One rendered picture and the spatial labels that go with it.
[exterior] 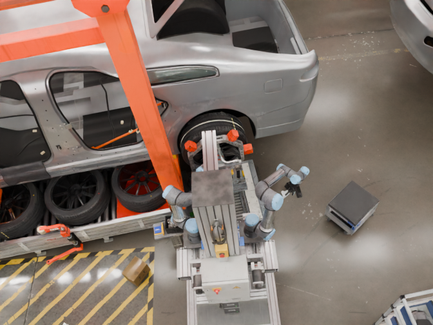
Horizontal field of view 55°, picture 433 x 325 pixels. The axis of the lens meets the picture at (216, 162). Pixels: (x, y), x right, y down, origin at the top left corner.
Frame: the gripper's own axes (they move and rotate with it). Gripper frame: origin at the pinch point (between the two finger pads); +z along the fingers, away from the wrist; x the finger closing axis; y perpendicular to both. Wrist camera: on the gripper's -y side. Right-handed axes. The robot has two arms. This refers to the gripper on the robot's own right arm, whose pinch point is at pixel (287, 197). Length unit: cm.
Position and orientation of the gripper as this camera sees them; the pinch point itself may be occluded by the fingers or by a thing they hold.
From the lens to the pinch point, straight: 370.5
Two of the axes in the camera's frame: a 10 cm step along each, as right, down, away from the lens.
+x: -7.5, 1.8, -6.4
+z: -3.7, 6.8, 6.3
